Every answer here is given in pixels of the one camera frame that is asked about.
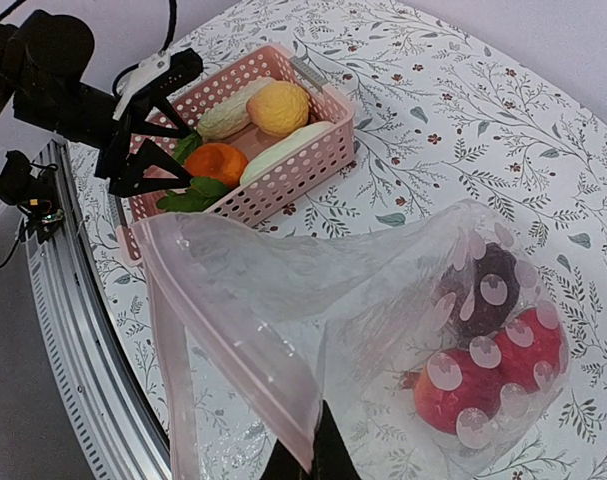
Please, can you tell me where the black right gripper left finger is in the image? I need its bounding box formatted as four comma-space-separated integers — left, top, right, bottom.
262, 440, 308, 480

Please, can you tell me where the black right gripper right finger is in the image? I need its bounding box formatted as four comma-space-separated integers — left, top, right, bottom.
312, 401, 361, 480

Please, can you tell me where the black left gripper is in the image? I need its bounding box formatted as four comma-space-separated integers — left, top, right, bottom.
13, 65, 192, 196

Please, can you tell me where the red pomegranate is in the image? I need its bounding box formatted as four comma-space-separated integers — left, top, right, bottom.
413, 349, 505, 435

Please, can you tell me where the clear zip top bag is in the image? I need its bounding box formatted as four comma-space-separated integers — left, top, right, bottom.
131, 200, 569, 479

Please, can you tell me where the pink plastic basket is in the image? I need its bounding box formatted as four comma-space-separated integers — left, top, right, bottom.
125, 43, 357, 226

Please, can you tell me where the dark purple fruit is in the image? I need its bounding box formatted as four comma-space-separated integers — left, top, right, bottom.
433, 243, 520, 339

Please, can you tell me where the red apple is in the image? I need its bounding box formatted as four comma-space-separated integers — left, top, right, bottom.
494, 304, 564, 394

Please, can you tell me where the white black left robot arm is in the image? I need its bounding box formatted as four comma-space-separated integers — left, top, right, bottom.
0, 10, 203, 198

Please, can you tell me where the green leafy vegetable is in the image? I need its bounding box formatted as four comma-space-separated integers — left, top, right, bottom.
156, 131, 231, 213

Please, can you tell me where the orange tangerine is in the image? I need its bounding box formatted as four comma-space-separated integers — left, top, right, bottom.
184, 143, 249, 189

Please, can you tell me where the pale ridged gourd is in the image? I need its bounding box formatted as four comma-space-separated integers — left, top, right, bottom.
196, 77, 275, 141

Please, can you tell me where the white eggplant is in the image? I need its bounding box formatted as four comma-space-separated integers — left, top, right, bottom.
240, 121, 334, 186

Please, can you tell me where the yellow peach fruit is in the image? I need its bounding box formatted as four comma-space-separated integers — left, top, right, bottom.
246, 81, 309, 137

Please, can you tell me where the floral patterned table mat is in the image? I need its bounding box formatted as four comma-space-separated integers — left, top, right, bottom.
69, 1, 607, 479

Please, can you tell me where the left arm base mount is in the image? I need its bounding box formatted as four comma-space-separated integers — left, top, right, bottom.
0, 150, 65, 270

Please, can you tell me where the aluminium front rail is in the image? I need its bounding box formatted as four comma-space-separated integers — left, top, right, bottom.
20, 141, 171, 479

